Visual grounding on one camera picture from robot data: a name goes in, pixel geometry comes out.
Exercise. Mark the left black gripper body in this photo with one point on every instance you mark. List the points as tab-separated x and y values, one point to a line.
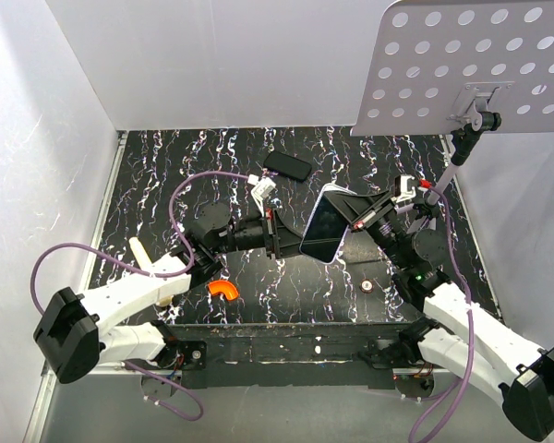
256	234

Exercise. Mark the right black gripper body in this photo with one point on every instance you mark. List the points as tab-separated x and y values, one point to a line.
382	227

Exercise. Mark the lavender phone case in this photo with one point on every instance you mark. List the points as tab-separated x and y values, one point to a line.
339	189

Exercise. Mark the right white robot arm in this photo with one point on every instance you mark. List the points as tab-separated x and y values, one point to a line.
456	334

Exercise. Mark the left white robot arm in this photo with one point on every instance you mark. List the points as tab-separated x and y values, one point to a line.
80	331

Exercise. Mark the black phone on table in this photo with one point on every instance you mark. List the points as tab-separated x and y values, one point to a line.
287	166

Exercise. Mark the orange curved pipe piece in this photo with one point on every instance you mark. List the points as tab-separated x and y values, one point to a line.
223	288

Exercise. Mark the small round coin object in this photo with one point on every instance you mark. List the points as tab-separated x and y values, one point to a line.
366	286

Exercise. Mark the cream wooden pestle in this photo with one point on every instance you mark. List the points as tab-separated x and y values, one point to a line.
144	263

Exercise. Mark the perforated music stand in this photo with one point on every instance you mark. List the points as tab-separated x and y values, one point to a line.
439	65

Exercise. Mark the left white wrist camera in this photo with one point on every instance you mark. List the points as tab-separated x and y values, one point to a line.
261	189

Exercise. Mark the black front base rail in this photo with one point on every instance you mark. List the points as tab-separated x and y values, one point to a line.
273	355

